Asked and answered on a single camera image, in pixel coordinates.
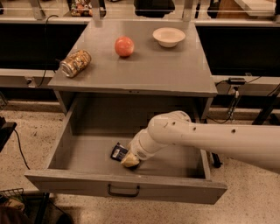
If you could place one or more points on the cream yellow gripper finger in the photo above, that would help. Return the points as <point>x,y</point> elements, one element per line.
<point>130,160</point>

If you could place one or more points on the dark blue rxbar wrapper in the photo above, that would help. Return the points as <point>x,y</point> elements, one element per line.
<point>119,152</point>

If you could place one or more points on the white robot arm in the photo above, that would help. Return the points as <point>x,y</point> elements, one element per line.
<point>257,145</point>

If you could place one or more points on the grey open top drawer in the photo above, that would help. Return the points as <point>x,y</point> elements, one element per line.
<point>90,155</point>

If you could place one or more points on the grey cabinet counter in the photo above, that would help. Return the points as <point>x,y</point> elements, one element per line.
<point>150,69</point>

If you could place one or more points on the black table leg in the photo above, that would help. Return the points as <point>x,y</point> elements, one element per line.
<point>216,161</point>

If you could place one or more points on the golden patterned drink can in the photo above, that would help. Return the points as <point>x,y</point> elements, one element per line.
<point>74,63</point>

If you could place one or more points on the red apple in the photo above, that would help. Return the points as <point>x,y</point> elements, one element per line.
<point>124,46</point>

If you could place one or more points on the black device left edge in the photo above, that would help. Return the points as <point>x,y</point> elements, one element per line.
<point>6,129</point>

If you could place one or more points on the white ceramic bowl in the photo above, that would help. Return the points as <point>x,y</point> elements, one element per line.
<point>168,37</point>

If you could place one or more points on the black power adapter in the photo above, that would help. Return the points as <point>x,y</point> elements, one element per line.
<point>236,81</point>

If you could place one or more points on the black drawer handle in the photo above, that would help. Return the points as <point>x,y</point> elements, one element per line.
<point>117,191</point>

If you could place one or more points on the wire basket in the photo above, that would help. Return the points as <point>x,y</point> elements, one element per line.
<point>15,193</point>

